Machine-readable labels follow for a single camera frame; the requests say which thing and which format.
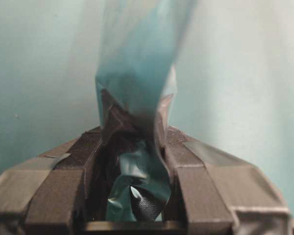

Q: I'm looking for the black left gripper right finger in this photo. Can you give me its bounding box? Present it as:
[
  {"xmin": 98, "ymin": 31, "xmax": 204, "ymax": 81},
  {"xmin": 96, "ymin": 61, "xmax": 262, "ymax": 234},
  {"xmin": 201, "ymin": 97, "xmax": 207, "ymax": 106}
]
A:
[{"xmin": 164, "ymin": 127, "xmax": 292, "ymax": 235}]

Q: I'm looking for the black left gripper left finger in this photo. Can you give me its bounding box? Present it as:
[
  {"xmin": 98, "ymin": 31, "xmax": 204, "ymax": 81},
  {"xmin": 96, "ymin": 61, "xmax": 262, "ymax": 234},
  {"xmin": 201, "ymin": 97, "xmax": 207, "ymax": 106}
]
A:
[{"xmin": 0, "ymin": 127, "xmax": 101, "ymax": 235}]

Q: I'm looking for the silver zip bag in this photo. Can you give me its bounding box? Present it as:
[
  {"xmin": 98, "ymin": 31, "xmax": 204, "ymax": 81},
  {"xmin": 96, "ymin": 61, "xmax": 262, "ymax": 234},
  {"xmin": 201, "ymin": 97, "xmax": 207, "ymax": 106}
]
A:
[{"xmin": 95, "ymin": 0, "xmax": 195, "ymax": 221}]

